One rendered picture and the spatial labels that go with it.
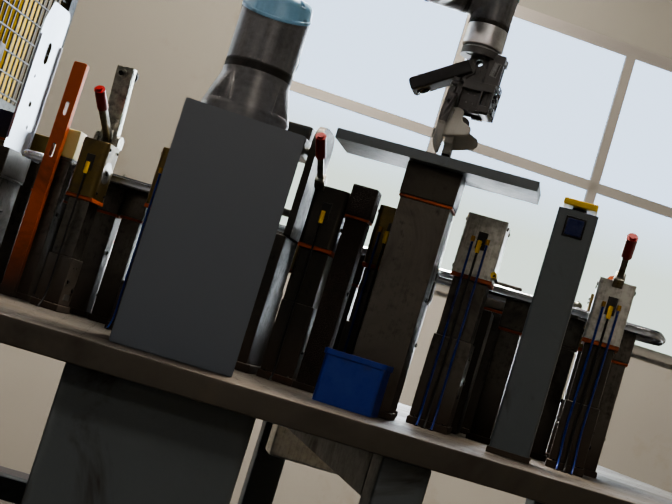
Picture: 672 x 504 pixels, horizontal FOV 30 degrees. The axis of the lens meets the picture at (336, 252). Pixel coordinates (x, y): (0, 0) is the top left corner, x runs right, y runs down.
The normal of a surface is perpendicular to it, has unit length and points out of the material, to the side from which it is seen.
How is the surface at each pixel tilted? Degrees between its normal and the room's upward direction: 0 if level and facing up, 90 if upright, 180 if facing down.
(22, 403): 90
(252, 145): 90
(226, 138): 90
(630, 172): 90
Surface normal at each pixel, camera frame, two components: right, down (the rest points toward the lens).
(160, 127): 0.15, -0.03
